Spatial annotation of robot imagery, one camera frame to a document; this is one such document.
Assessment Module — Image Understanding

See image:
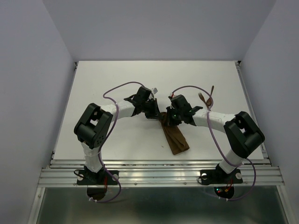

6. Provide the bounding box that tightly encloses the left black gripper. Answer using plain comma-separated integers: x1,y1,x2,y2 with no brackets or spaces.
142,98,163,120

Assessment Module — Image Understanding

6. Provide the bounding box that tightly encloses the brown cloth napkin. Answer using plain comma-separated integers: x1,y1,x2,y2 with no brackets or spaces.
159,112,190,155

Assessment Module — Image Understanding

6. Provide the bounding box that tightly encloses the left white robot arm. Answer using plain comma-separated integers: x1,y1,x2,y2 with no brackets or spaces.
74,86,160,184

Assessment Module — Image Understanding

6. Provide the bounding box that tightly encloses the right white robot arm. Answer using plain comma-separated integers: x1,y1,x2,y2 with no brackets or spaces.
166,95,265,182

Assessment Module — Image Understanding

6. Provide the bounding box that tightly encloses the brown wooden fork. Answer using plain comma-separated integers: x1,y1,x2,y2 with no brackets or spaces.
198,92,209,109

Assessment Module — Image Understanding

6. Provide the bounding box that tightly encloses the brown wooden spoon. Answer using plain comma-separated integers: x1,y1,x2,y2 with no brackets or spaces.
206,85,214,107

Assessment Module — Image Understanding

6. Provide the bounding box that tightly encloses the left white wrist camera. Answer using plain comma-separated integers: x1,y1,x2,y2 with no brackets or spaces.
151,88,158,94

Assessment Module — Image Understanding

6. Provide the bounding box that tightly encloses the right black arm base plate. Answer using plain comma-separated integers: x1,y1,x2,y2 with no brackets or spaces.
197,169,243,186

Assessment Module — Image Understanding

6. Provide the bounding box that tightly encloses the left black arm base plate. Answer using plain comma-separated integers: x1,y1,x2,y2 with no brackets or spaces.
74,169,118,186

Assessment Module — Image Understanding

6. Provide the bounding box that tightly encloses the aluminium front rail frame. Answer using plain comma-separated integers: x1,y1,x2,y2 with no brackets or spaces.
28,158,296,224

